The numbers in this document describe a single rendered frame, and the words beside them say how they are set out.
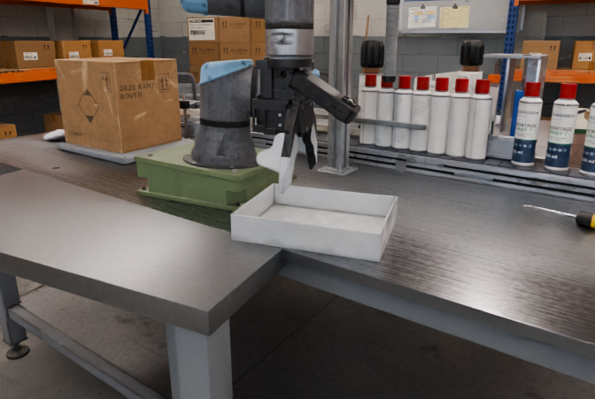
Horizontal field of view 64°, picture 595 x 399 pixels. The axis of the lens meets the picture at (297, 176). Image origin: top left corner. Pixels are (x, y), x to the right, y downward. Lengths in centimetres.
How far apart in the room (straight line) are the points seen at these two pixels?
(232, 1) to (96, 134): 88
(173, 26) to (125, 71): 588
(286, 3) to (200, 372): 56
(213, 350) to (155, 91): 100
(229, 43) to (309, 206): 408
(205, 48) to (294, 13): 443
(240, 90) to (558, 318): 72
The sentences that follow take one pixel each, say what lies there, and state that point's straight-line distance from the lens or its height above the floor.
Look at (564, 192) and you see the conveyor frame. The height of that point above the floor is 84.
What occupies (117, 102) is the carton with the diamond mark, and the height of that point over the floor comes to 101.
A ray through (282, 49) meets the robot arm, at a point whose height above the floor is 117.
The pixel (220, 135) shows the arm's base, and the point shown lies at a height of 98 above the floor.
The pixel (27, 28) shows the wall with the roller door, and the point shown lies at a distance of 609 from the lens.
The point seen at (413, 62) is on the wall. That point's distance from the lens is 584.
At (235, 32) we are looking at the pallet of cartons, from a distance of 497.
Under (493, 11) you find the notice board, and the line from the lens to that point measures 560.
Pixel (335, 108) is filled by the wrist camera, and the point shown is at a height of 108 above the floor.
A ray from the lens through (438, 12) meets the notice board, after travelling 567.
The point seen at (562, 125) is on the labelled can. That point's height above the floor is 99.
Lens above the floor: 118
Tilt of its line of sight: 16 degrees down
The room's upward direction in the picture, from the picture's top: straight up
